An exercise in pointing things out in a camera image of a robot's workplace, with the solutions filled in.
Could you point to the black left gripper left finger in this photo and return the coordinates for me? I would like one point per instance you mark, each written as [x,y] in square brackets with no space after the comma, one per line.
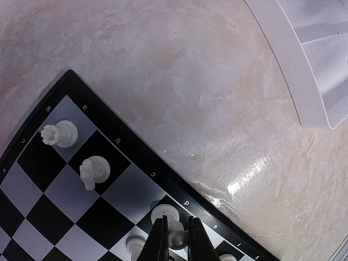
[156,246]

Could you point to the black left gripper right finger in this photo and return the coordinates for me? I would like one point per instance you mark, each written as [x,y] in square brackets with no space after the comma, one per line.
[199,244]

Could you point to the white chess pawn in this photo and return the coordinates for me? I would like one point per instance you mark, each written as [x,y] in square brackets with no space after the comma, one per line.
[134,247]
[167,210]

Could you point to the white chess knight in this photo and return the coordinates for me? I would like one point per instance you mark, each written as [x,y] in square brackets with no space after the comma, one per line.
[94,170]

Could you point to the black and grey chessboard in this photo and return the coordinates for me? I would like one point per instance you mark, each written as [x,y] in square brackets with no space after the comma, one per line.
[46,211]

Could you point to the white chess rook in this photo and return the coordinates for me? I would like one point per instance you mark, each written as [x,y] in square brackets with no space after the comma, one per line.
[64,134]

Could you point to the white plastic tray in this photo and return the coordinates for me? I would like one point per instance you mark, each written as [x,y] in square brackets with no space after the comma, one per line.
[309,41]

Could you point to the white chess bishop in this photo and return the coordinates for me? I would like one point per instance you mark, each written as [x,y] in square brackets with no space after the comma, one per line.
[177,236]

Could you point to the white chess piece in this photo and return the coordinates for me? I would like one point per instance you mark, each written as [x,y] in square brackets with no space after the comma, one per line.
[227,257]

